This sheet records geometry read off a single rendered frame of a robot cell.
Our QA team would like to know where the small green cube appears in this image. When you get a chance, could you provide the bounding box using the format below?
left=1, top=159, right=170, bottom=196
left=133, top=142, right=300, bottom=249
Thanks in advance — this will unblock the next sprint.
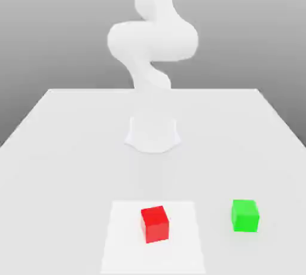
left=231, top=198, right=261, bottom=233

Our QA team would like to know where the small red cube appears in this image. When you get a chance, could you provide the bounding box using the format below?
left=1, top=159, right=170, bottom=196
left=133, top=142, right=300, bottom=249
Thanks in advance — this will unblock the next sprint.
left=140, top=205, right=170, bottom=245

